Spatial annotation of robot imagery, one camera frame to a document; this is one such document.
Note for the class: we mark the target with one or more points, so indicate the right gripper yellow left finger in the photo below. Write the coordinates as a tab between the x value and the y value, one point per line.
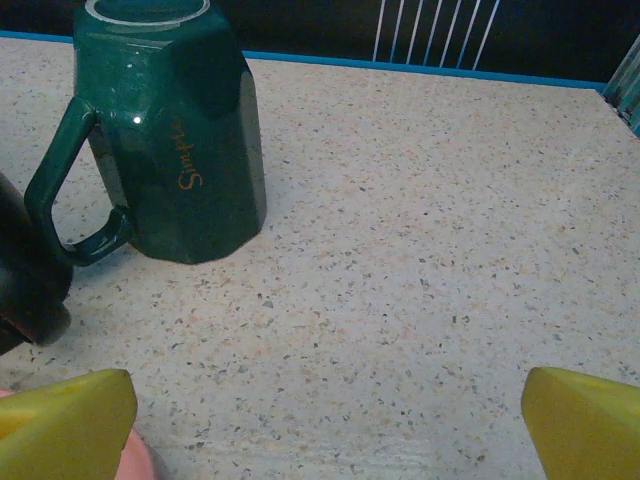
65	430

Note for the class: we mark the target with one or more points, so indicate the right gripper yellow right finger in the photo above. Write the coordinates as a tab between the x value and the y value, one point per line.
585	430

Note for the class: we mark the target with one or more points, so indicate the black mug white inside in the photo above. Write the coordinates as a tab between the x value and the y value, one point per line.
25	280

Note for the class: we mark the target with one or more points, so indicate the pink rectangular mat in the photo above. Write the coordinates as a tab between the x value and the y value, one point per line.
137	460

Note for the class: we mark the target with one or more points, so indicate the dark green faceted mug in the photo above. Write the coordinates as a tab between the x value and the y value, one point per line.
190	125

